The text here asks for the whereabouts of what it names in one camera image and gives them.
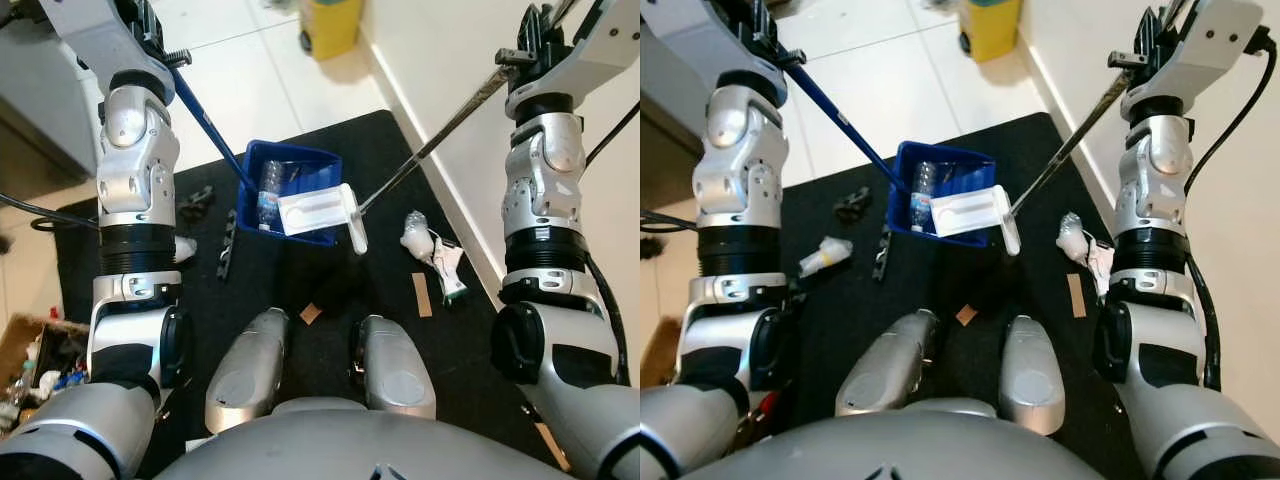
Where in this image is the blue long-handled dustpan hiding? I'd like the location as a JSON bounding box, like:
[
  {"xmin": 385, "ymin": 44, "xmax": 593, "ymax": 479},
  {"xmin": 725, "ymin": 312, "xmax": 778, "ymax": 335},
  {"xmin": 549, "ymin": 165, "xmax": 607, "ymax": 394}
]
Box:
[
  {"xmin": 168, "ymin": 62, "xmax": 344, "ymax": 249},
  {"xmin": 788, "ymin": 62, "xmax": 1002, "ymax": 249}
]

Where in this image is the white-headed broom with dark handle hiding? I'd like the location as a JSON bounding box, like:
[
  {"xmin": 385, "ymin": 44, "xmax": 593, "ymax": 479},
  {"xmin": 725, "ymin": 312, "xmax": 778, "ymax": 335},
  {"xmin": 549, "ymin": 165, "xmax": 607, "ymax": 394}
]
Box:
[
  {"xmin": 930, "ymin": 62, "xmax": 1143, "ymax": 257},
  {"xmin": 277, "ymin": 62, "xmax": 523, "ymax": 255}
]

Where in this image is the black floor mat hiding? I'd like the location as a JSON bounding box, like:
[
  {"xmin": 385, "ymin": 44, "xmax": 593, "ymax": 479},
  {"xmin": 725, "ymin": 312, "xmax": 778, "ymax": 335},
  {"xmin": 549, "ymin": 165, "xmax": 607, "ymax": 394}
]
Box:
[
  {"xmin": 53, "ymin": 108, "xmax": 573, "ymax": 480},
  {"xmin": 775, "ymin": 110, "xmax": 1151, "ymax": 480}
]

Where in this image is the grey cabinet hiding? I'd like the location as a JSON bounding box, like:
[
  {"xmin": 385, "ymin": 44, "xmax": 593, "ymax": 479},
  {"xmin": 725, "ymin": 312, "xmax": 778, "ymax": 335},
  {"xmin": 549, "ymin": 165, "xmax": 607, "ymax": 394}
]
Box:
[
  {"xmin": 640, "ymin": 18, "xmax": 723, "ymax": 213},
  {"xmin": 0, "ymin": 0, "xmax": 113, "ymax": 179}
]

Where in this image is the yellow wheeled bin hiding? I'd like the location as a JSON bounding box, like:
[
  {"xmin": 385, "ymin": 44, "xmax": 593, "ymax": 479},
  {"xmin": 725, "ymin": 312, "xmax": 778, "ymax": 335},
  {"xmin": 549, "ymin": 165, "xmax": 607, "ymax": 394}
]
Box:
[
  {"xmin": 957, "ymin": 0, "xmax": 1024, "ymax": 64},
  {"xmin": 299, "ymin": 0, "xmax": 364, "ymax": 62}
]

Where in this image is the black plastic clip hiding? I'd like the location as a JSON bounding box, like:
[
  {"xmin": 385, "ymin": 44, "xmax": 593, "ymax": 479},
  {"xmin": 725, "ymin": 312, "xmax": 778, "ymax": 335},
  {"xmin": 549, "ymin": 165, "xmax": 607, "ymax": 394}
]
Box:
[
  {"xmin": 832, "ymin": 186, "xmax": 874, "ymax": 224},
  {"xmin": 177, "ymin": 185, "xmax": 215, "ymax": 224}
]

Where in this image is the clear plastic bottle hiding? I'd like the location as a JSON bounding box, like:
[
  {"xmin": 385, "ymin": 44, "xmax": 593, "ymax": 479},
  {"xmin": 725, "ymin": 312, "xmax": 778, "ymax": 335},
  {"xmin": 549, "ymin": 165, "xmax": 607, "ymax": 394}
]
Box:
[
  {"xmin": 255, "ymin": 160, "xmax": 292, "ymax": 233},
  {"xmin": 907, "ymin": 160, "xmax": 942, "ymax": 234}
]

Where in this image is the crumpled white plastic wrapper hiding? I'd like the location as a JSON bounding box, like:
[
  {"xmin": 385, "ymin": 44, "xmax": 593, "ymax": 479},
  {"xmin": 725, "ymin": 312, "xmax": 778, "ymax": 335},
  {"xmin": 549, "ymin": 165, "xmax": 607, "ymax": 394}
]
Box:
[
  {"xmin": 1057, "ymin": 211, "xmax": 1093, "ymax": 264},
  {"xmin": 399, "ymin": 210, "xmax": 442, "ymax": 263}
]

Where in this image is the black notched strip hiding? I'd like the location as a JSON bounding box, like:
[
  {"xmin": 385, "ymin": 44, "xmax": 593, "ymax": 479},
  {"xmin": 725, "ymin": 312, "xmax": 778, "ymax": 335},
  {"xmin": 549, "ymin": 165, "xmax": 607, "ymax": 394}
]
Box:
[
  {"xmin": 217, "ymin": 220, "xmax": 240, "ymax": 282},
  {"xmin": 871, "ymin": 224, "xmax": 894, "ymax": 282}
]

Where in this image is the white and teal package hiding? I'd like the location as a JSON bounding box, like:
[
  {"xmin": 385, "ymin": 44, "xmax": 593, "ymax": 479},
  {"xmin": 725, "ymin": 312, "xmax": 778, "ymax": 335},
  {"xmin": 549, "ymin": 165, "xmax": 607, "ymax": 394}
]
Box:
[
  {"xmin": 1084, "ymin": 240, "xmax": 1117, "ymax": 297},
  {"xmin": 429, "ymin": 240, "xmax": 470, "ymax": 303}
]

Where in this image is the silver left robot leg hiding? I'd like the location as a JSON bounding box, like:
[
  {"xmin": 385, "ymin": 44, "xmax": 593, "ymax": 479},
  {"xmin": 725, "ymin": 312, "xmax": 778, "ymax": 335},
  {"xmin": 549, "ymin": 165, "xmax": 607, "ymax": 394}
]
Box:
[
  {"xmin": 834, "ymin": 308, "xmax": 942, "ymax": 418},
  {"xmin": 204, "ymin": 307, "xmax": 292, "ymax": 434}
]

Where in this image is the silver robot leg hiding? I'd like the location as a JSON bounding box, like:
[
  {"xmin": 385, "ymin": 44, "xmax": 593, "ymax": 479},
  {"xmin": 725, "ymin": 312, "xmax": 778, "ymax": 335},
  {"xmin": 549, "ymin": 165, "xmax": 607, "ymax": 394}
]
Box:
[
  {"xmin": 999, "ymin": 314, "xmax": 1067, "ymax": 437},
  {"xmin": 834, "ymin": 308, "xmax": 942, "ymax": 418},
  {"xmin": 204, "ymin": 307, "xmax": 292, "ymax": 434},
  {"xmin": 349, "ymin": 314, "xmax": 439, "ymax": 422}
]

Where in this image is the cardboard box with clutter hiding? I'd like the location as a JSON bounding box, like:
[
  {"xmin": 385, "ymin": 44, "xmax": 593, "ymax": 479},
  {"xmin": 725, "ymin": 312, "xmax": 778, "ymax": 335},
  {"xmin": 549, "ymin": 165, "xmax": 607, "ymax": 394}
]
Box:
[
  {"xmin": 640, "ymin": 314, "xmax": 683, "ymax": 393},
  {"xmin": 0, "ymin": 312, "xmax": 93, "ymax": 413}
]

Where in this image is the silver right robot leg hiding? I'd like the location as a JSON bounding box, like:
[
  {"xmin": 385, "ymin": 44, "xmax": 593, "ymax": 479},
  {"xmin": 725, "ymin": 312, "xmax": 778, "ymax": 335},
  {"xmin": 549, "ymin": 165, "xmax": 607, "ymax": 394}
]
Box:
[
  {"xmin": 349, "ymin": 314, "xmax": 439, "ymax": 422},
  {"xmin": 999, "ymin": 314, "xmax": 1067, "ymax": 437}
]

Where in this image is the brown cardboard piece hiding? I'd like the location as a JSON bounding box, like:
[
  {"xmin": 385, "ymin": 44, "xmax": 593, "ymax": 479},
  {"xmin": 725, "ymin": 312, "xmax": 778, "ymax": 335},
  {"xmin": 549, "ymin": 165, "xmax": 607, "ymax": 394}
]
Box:
[{"xmin": 533, "ymin": 420, "xmax": 573, "ymax": 473}]

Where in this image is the grey robot torso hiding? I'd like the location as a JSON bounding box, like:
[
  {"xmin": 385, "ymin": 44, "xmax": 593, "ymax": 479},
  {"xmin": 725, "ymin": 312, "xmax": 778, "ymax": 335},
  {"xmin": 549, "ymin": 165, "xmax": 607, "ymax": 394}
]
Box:
[
  {"xmin": 154, "ymin": 396, "xmax": 563, "ymax": 480},
  {"xmin": 678, "ymin": 396, "xmax": 1113, "ymax": 480}
]

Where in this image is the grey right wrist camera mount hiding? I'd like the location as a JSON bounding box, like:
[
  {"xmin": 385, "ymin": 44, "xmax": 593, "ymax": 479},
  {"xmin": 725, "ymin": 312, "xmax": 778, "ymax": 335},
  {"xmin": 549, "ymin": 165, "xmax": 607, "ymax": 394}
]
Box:
[
  {"xmin": 1120, "ymin": 0, "xmax": 1267, "ymax": 121},
  {"xmin": 505, "ymin": 0, "xmax": 641, "ymax": 119}
]

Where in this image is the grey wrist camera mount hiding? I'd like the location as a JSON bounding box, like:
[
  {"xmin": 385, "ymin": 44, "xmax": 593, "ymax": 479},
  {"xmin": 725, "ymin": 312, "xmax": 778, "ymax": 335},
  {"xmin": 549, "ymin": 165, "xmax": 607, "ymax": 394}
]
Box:
[
  {"xmin": 505, "ymin": 0, "xmax": 641, "ymax": 119},
  {"xmin": 640, "ymin": 0, "xmax": 801, "ymax": 109},
  {"xmin": 38, "ymin": 0, "xmax": 177, "ymax": 103},
  {"xmin": 1120, "ymin": 0, "xmax": 1267, "ymax": 121}
]

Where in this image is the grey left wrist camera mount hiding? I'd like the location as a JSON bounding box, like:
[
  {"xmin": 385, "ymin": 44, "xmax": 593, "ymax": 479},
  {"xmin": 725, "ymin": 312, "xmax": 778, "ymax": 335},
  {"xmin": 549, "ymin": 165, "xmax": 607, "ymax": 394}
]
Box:
[
  {"xmin": 640, "ymin": 0, "xmax": 801, "ymax": 109},
  {"xmin": 38, "ymin": 0, "xmax": 177, "ymax": 103}
]

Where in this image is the black floor cable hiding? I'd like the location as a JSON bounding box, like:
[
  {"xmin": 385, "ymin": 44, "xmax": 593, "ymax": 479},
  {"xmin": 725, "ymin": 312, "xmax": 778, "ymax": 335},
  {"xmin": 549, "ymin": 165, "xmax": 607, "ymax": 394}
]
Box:
[
  {"xmin": 640, "ymin": 207, "xmax": 703, "ymax": 235},
  {"xmin": 0, "ymin": 191, "xmax": 103, "ymax": 233}
]

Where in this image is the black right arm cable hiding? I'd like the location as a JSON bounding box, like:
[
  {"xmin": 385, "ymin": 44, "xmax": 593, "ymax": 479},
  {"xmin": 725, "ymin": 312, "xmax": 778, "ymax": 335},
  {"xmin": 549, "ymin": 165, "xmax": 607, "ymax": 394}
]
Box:
[
  {"xmin": 583, "ymin": 100, "xmax": 641, "ymax": 388},
  {"xmin": 1184, "ymin": 28, "xmax": 1280, "ymax": 393}
]

